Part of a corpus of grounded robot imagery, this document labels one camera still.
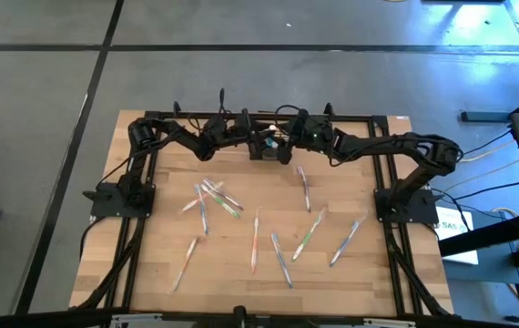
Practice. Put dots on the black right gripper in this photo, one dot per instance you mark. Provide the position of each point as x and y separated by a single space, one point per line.
300 118

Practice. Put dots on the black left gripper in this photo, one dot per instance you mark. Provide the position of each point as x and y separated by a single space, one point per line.
243 132

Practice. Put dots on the blue mouthwash bottle white cap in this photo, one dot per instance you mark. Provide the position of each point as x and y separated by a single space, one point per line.
271 144

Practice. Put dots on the purple toothbrush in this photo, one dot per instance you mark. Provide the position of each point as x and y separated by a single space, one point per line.
232 201
304 191

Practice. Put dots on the green toothbrush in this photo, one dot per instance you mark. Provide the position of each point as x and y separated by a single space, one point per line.
225 205
308 237

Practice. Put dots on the orange toothbrush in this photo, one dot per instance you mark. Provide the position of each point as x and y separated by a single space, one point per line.
185 264
255 246
191 205

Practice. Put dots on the blue toothbrush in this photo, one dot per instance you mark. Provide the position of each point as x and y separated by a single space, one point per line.
202 214
281 259
350 237

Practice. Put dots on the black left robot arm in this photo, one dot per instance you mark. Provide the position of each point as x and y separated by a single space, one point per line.
143 134

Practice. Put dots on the black desk foot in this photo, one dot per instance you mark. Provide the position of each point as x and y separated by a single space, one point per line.
485 116

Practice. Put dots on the white printed sheet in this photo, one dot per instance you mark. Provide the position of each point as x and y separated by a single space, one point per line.
457 241

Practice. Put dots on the black crossbar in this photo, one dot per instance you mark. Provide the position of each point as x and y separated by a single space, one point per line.
59 319

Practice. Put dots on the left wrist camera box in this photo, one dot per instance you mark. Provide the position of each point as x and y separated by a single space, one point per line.
221 124

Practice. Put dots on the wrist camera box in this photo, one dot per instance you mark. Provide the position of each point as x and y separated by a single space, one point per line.
221 124
316 136

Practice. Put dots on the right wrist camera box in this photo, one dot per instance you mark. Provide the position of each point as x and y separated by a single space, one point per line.
316 136

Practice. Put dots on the black aluminium table frame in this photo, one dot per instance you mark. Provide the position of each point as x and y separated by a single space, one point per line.
355 118

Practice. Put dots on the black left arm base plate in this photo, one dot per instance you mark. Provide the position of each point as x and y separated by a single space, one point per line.
104 202

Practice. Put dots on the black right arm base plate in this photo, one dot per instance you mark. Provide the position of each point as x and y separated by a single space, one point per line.
419 212

